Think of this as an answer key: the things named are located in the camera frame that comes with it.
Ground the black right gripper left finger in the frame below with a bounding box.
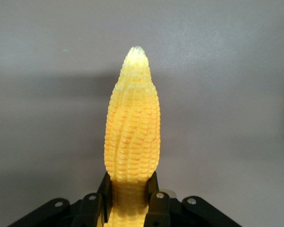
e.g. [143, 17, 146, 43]
[72, 172, 113, 227]

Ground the yellow corn cob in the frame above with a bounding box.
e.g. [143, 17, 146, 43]
[103, 45, 161, 227]

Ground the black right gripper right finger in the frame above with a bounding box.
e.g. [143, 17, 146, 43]
[144, 172, 172, 227]

